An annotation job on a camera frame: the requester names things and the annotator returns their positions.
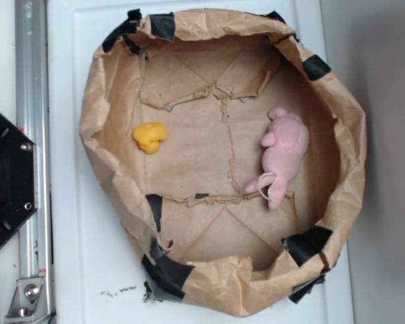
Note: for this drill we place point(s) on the yellow rubber duck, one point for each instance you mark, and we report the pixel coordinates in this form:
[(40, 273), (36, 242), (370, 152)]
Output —
[(149, 135)]

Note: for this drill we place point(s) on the brown paper bag basin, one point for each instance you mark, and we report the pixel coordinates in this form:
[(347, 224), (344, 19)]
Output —
[(211, 76)]

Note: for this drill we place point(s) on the pink plush bunny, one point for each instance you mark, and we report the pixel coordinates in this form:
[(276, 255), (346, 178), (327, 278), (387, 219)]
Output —
[(285, 144)]

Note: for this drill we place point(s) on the white tray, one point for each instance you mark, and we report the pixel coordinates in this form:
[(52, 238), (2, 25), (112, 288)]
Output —
[(98, 275)]

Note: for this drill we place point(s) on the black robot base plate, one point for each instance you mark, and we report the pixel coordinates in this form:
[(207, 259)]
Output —
[(17, 179)]

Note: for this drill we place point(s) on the aluminium extrusion rail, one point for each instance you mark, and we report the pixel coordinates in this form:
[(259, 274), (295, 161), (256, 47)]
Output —
[(32, 111)]

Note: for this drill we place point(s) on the metal corner bracket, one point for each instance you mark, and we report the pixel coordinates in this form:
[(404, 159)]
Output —
[(29, 302)]

